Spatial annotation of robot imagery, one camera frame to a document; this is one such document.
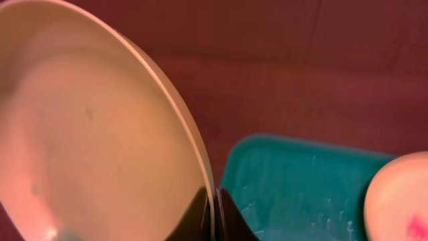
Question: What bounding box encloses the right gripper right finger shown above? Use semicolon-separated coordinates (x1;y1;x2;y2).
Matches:
215;188;259;241

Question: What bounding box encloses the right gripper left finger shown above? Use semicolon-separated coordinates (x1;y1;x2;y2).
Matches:
166;187;211;241

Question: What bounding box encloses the yellow-green plate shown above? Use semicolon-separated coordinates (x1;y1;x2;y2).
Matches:
1;1;215;240
364;151;427;241

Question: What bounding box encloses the teal plastic tray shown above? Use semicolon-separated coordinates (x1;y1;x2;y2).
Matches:
221;135;394;240

